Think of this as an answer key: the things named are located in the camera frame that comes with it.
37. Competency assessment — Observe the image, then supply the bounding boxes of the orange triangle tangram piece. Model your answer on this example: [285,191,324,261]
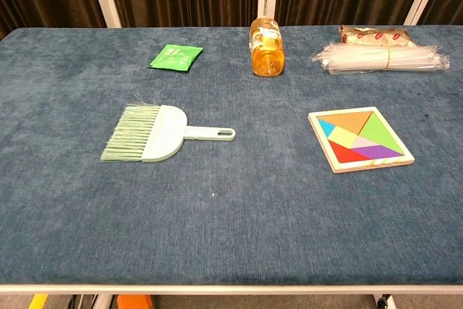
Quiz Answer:
[318,110,373,136]

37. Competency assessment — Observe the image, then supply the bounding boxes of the pale green hand brush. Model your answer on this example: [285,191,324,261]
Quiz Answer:
[100,90,237,164]

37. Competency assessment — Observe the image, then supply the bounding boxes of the blue triangle tangram piece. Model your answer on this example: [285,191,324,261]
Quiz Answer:
[318,119,336,137]

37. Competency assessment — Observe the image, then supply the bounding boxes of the yellow square tangram piece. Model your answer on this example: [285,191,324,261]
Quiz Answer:
[328,127,367,150]

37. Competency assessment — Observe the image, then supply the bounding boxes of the red triangle tangram piece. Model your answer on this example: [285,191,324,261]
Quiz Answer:
[328,140,373,164]

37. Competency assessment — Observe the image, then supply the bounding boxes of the pink triangular block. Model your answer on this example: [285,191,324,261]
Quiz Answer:
[351,136,379,150]

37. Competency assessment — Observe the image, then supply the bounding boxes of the wooden tangram tray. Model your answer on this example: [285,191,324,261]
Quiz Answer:
[307,106,416,174]

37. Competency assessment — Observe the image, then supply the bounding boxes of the green triangle tangram piece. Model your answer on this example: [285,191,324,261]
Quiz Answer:
[360,111,404,153]

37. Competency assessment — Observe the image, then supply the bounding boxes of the purple parallelogram tangram piece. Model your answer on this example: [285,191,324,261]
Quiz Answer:
[351,145,403,160]

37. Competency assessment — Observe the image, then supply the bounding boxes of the blue table cloth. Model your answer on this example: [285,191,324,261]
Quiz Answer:
[0,25,463,286]

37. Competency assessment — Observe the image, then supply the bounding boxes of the yellow drink bottle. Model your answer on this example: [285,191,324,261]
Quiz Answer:
[249,16,286,77]

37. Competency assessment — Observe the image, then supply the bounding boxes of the green foil packet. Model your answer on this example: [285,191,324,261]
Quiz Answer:
[147,43,204,72]

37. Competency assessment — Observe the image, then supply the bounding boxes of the bundle of clear straws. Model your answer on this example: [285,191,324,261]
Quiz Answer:
[310,41,451,75]

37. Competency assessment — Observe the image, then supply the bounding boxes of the gold snack package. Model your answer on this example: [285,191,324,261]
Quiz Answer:
[339,25,417,48]

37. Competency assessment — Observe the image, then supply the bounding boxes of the orange box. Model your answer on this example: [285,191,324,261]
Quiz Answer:
[116,294,153,309]

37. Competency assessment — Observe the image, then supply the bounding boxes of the white table frame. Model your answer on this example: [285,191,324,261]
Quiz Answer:
[0,282,463,309]

